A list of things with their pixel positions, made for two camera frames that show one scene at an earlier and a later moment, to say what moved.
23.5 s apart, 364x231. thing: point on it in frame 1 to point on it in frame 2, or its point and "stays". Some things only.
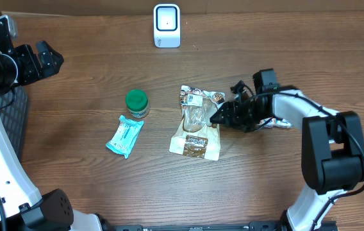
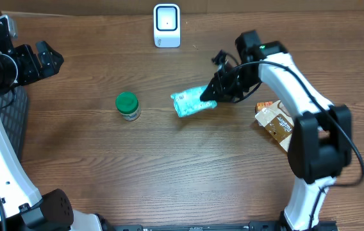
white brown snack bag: x=197 y=135 to x=279 y=122
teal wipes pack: x=122 y=140 to x=188 y=101
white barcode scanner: x=166 y=25 stays
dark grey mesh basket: x=14 y=107 stays
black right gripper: x=229 y=108 to x=225 y=94
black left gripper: x=49 y=57 stays
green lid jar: x=138 y=102 to x=127 y=103
